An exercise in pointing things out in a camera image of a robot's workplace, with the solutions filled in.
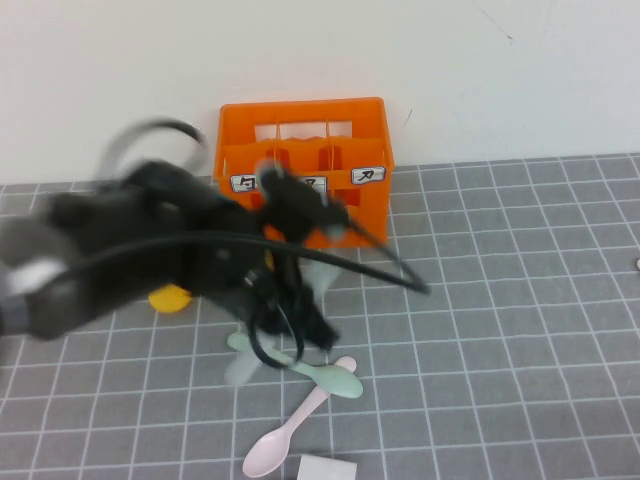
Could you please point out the white label reading 叉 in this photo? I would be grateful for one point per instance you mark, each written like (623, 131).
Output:
(320, 182)

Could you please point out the orange plastic cutlery holder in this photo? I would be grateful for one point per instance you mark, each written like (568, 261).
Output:
(370, 215)

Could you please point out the grey plastic fork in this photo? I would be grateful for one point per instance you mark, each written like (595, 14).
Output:
(320, 285)

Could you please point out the white paper sheet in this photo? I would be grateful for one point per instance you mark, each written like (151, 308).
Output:
(325, 468)

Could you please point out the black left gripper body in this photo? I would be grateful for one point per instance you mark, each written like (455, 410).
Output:
(235, 270)

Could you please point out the pink plastic spoon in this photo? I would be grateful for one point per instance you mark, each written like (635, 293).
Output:
(265, 455)

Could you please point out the white label reading 勺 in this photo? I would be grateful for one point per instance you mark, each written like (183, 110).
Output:
(242, 184)

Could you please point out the yellow rubber duck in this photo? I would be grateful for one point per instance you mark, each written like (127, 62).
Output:
(170, 301)

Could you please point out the white label reading 刀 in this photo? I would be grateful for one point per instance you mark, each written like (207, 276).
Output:
(367, 175)

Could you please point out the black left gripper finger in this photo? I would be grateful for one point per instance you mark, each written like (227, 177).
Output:
(265, 315)
(320, 332)

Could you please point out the mint green plastic spoon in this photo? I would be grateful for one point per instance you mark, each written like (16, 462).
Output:
(340, 382)

